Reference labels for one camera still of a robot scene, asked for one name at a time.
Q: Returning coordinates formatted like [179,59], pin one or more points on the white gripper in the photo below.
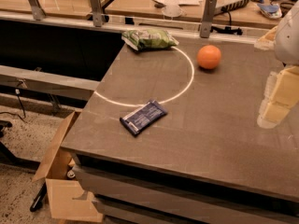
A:
[288,36]

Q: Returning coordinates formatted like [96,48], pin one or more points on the orange ball fruit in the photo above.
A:
[208,57]

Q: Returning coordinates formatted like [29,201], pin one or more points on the blue rxbar blueberry wrapper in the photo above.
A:
[137,121]

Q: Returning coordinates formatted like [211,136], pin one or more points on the blue white packet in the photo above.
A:
[270,11]

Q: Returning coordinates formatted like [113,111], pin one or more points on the grey power strip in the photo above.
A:
[229,5]

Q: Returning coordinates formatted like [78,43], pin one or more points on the white face mask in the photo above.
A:
[172,11]

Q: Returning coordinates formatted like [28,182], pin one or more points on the green chip bag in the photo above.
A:
[148,39]

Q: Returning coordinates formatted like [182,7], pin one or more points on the cardboard box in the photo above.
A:
[67,199]

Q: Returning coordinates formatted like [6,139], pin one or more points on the black chair base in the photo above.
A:
[8,158]

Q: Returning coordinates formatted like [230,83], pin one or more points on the metal bracket post right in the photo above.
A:
[206,22]

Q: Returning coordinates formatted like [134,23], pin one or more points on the metal bracket post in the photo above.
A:
[37,11]
[206,22]
[97,13]

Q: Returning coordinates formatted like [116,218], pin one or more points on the metal bracket post middle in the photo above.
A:
[97,13]

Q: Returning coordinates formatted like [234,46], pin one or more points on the metal bracket post left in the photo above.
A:
[37,11]

